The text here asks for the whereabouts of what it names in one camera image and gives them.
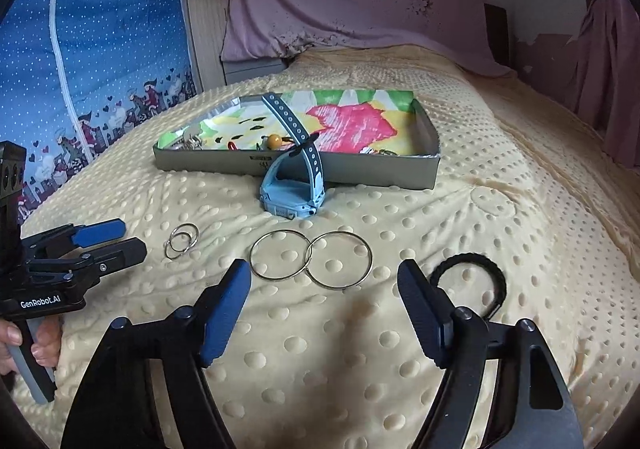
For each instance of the dark wooden board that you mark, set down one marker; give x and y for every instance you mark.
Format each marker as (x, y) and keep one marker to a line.
(496, 31)

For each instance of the white bedside cabinet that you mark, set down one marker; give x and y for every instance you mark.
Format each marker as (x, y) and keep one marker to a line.
(252, 69)

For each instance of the yellow dotted blanket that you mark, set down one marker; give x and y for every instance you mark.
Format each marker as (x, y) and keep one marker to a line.
(350, 354)

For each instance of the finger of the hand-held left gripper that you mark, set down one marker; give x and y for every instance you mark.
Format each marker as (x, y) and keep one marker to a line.
(120, 251)
(102, 231)

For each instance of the light blue smartwatch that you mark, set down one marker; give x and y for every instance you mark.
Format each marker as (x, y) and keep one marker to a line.
(285, 194)

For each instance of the light wooden panel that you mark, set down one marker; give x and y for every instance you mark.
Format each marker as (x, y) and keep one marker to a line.
(205, 39)

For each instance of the blue printed fabric wardrobe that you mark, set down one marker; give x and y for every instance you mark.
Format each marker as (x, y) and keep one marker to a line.
(100, 29)

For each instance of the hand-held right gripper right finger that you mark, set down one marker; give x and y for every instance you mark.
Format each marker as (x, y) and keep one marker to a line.
(425, 309)

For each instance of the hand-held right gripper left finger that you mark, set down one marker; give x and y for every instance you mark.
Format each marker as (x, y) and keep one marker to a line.
(227, 309)

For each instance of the pair of small metal rings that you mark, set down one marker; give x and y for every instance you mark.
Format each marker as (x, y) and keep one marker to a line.
(172, 249)

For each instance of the cardboard box with colourful lining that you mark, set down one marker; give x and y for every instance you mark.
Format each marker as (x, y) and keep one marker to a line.
(360, 169)

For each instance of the pink curtain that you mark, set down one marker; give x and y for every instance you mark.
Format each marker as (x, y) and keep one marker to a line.
(610, 79)

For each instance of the clear claw hair clip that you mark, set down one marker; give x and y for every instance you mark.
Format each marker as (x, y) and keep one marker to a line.
(189, 141)

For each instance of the person's left hand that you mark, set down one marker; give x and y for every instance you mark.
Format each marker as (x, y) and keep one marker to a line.
(47, 344)

